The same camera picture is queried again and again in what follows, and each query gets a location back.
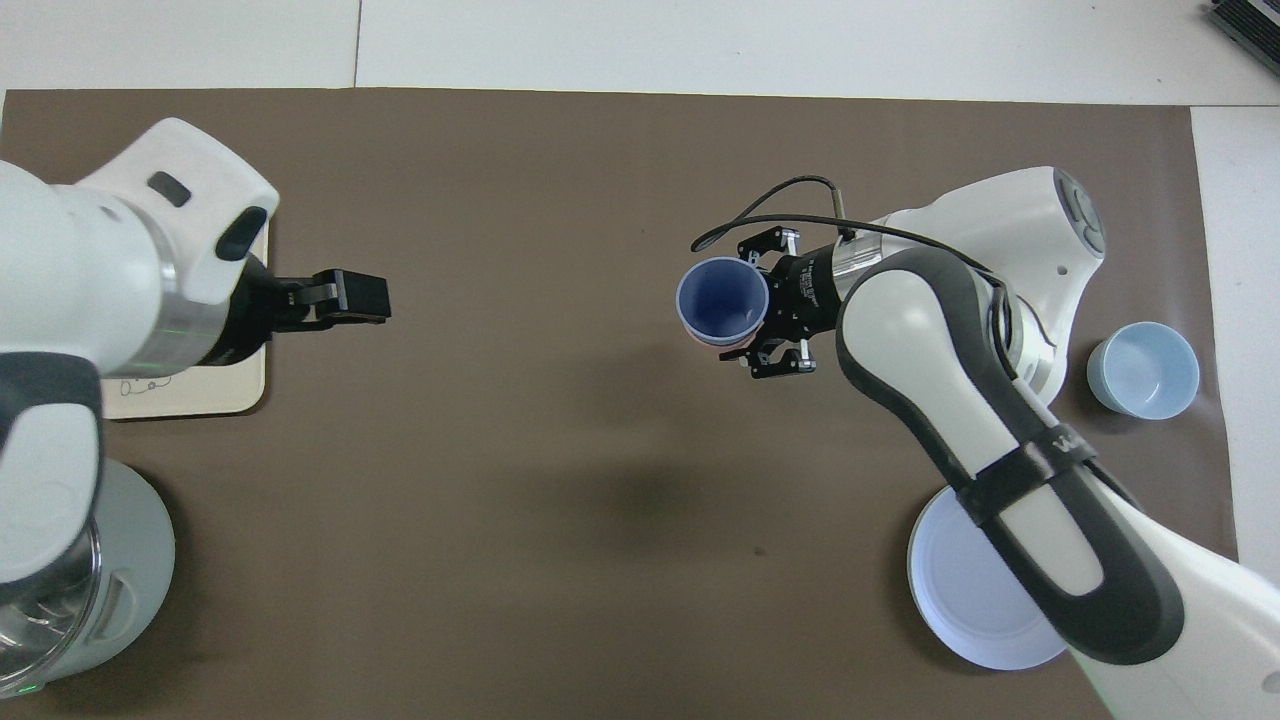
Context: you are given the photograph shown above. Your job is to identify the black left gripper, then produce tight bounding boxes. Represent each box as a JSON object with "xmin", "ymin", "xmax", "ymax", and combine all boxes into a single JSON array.
[{"xmin": 200, "ymin": 255, "xmax": 393, "ymax": 366}]

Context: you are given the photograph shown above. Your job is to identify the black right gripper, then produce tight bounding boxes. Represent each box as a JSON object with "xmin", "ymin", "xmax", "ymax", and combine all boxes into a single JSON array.
[{"xmin": 735, "ymin": 227, "xmax": 853, "ymax": 379}]

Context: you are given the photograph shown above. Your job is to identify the blue plastic cup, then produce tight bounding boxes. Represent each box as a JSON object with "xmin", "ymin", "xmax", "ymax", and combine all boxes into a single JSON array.
[{"xmin": 676, "ymin": 257, "xmax": 771, "ymax": 348}]

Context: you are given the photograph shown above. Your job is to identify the cream tray with bear print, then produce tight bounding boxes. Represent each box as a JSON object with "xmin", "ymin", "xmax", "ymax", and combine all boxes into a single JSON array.
[{"xmin": 100, "ymin": 215, "xmax": 271, "ymax": 421}]

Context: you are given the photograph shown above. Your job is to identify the brown table mat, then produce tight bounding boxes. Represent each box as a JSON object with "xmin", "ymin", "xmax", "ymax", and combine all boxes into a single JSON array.
[{"xmin": 0, "ymin": 88, "xmax": 1241, "ymax": 720}]

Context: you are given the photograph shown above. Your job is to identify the pale green cooking pot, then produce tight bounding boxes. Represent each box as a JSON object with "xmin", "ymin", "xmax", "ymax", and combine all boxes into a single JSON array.
[{"xmin": 0, "ymin": 455, "xmax": 177, "ymax": 696}]

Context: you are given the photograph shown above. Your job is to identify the lavender blue plate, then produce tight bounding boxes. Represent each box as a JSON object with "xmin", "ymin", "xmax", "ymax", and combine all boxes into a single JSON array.
[{"xmin": 906, "ymin": 485, "xmax": 1076, "ymax": 671}]

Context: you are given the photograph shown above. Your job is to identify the light blue bowl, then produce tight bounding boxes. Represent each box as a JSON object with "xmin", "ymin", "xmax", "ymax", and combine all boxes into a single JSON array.
[{"xmin": 1087, "ymin": 321, "xmax": 1201, "ymax": 420}]

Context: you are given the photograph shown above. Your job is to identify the glass pot lid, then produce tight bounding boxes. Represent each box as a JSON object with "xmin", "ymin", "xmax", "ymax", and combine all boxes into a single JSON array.
[{"xmin": 0, "ymin": 540, "xmax": 106, "ymax": 691}]

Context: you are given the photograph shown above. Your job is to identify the dark grey ribbed object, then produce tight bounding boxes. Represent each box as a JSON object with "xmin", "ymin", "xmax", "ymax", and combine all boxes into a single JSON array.
[{"xmin": 1205, "ymin": 0, "xmax": 1280, "ymax": 76}]

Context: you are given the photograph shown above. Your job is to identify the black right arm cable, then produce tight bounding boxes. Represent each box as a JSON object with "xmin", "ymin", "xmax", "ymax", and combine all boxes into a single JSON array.
[{"xmin": 690, "ymin": 177, "xmax": 1011, "ymax": 291}]

